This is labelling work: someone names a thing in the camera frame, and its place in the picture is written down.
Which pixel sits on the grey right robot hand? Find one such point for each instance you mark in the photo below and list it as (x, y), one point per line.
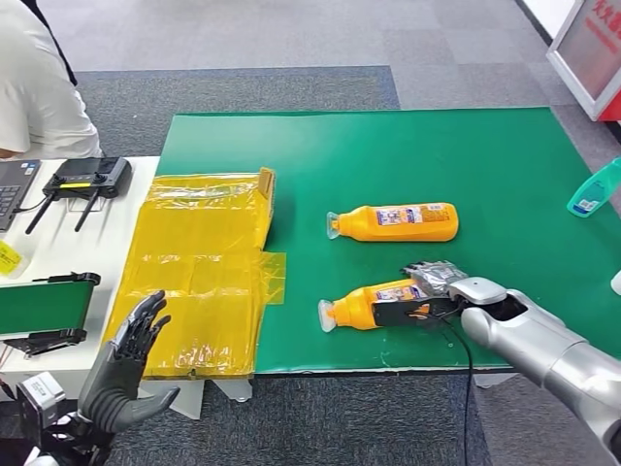
(437, 276)

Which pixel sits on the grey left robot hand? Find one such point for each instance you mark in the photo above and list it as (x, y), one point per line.
(114, 399)

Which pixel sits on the orange bottle with label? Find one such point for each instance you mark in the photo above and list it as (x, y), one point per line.
(354, 309)
(368, 225)

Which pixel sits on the person's forearm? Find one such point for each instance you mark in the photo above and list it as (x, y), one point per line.
(7, 154)

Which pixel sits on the teal plastic bottle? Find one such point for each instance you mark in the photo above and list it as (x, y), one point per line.
(593, 190)

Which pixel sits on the white table foot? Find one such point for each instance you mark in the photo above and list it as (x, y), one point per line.
(487, 381)
(192, 402)
(232, 389)

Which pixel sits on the green table mat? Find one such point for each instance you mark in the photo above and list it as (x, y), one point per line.
(388, 161)

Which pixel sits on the small green belt conveyor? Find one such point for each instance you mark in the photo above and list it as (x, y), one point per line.
(38, 309)

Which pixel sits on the yellow film wrapped cardboard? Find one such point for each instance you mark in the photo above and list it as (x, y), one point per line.
(194, 257)

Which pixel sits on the yellow sticker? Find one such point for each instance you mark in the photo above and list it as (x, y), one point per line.
(7, 259)

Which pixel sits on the black remote controller with antennas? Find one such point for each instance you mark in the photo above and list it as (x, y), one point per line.
(90, 175)

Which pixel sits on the white object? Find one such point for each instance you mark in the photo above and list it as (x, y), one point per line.
(617, 284)

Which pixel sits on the grey laptop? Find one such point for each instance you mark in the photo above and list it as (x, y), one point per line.
(12, 190)

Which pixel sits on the red and white sign stand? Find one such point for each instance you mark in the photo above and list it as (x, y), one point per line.
(589, 45)

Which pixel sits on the person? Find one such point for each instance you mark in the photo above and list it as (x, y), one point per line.
(34, 83)

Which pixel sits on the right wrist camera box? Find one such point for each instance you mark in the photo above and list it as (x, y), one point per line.
(393, 313)

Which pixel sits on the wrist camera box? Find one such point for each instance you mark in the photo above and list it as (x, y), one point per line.
(41, 395)
(393, 313)

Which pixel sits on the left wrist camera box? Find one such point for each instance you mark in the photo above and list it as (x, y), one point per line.
(41, 395)

